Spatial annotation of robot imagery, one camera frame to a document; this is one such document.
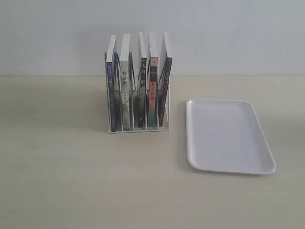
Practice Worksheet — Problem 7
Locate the grey white spine book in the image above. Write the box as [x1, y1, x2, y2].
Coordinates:
[119, 33, 131, 130]

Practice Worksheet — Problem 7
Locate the black book white title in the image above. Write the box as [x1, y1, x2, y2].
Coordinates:
[137, 32, 147, 128]

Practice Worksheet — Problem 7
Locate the red and teal spine book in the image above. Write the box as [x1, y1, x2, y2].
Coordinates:
[148, 32, 158, 127]

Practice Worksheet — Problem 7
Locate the white plastic tray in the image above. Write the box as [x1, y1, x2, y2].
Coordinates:
[185, 99, 276, 175]

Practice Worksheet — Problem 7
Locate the white wire book rack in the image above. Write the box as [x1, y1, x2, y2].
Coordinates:
[105, 53, 170, 134]

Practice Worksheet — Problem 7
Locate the dark maroon spine book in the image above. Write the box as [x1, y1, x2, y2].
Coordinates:
[158, 32, 173, 127]

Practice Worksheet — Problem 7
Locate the blue book with orange arc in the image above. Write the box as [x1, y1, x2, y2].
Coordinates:
[105, 35, 116, 132]

